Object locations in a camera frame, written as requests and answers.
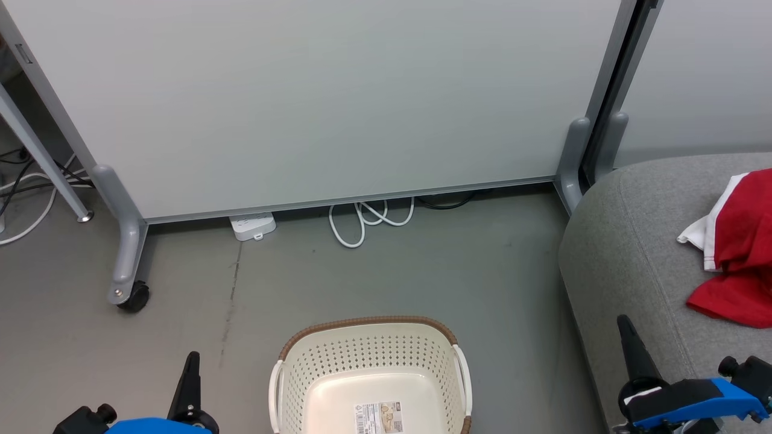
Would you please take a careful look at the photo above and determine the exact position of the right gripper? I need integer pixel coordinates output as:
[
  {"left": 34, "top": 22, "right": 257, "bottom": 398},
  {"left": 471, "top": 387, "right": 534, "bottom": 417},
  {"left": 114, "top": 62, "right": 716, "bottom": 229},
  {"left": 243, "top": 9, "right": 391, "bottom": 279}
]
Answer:
[{"left": 614, "top": 315, "right": 772, "bottom": 434}]

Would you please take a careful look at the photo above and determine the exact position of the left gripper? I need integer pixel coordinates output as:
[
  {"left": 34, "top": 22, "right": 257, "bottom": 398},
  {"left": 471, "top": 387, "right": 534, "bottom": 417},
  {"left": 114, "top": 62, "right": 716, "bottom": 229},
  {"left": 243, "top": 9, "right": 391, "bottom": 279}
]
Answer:
[{"left": 53, "top": 351, "right": 219, "bottom": 434}]

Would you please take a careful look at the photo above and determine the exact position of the red garment with white cuffs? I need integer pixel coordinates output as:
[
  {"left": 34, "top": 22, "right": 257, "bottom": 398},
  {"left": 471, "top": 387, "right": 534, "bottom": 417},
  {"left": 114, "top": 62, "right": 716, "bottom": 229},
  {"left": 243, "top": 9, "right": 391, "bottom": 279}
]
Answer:
[{"left": 677, "top": 169, "right": 772, "bottom": 330}]

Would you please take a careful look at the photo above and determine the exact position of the cream perforated laundry basket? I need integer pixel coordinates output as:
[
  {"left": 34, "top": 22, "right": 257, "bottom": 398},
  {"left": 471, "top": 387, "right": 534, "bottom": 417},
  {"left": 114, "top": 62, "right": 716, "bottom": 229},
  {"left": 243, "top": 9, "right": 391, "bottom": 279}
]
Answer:
[{"left": 268, "top": 315, "right": 473, "bottom": 434}]

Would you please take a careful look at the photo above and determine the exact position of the printed label in basket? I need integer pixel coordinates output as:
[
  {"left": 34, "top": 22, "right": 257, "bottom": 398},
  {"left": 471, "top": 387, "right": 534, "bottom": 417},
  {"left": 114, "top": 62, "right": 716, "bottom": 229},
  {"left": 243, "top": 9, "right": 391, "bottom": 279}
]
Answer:
[{"left": 353, "top": 401, "right": 403, "bottom": 434}]

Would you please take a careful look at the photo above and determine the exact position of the grey fabric sofa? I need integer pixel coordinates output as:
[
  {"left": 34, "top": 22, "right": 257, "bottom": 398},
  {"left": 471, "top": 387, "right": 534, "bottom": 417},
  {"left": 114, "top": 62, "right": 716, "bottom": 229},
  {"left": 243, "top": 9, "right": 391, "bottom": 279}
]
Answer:
[{"left": 558, "top": 152, "right": 772, "bottom": 434}]

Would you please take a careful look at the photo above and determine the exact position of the black castor wheel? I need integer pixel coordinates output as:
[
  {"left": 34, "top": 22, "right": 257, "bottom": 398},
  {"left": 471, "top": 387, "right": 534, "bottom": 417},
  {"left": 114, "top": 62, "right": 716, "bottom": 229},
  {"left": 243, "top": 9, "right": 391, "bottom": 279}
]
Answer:
[{"left": 116, "top": 280, "right": 150, "bottom": 313}]

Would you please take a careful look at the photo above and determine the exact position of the grey partition leg with castor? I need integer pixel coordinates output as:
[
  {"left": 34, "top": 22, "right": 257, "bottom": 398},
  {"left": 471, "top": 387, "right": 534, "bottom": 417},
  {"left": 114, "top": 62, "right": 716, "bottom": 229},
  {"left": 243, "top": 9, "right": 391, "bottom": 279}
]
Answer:
[{"left": 90, "top": 164, "right": 150, "bottom": 305}]

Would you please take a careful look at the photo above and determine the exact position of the white power strip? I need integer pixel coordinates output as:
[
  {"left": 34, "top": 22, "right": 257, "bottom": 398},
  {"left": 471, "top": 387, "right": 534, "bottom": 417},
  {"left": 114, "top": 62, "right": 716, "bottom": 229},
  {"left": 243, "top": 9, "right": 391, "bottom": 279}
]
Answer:
[{"left": 229, "top": 211, "right": 277, "bottom": 242}]

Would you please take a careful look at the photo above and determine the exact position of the grey metal table leg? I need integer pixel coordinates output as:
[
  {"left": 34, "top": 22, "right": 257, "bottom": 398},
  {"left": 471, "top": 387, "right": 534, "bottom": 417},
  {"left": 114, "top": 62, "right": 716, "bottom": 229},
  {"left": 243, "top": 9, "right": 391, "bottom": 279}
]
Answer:
[{"left": 0, "top": 84, "right": 94, "bottom": 224}]

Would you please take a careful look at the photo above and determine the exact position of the narrow white partition panel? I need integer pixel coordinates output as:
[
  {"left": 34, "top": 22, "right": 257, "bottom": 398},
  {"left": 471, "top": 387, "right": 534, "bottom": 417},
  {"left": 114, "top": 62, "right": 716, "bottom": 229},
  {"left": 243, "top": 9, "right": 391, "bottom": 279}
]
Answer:
[{"left": 594, "top": 0, "right": 772, "bottom": 181}]

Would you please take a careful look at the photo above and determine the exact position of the wide white partition panel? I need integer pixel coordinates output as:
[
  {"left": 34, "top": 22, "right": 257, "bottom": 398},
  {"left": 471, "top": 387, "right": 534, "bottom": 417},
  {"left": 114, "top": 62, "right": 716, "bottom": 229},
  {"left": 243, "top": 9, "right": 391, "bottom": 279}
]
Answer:
[{"left": 0, "top": 0, "right": 640, "bottom": 225}]

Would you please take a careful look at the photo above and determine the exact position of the coiled white cable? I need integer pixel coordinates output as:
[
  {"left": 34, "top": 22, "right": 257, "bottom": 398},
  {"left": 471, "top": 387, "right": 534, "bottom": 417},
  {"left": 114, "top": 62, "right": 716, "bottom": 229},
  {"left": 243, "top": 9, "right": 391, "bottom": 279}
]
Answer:
[{"left": 329, "top": 198, "right": 416, "bottom": 249}]

